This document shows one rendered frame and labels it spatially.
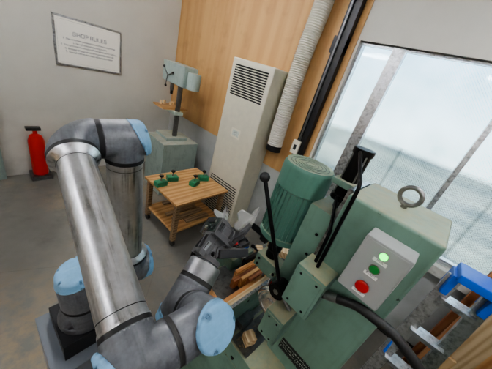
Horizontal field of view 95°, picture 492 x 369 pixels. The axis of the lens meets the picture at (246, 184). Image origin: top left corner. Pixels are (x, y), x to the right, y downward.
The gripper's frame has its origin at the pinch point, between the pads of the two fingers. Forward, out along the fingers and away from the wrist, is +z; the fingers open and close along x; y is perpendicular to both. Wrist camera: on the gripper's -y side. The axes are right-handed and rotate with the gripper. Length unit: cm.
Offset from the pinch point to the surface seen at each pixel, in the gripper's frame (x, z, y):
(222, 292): 23.9, -21.1, -30.6
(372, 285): -34.6, -8.8, -16.6
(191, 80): 151, 145, 27
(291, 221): -7.5, 6.1, -15.3
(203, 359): 42, -48, -56
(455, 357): -37, 19, -181
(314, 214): -16.7, 7.7, -12.8
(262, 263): 12.4, -4.3, -32.7
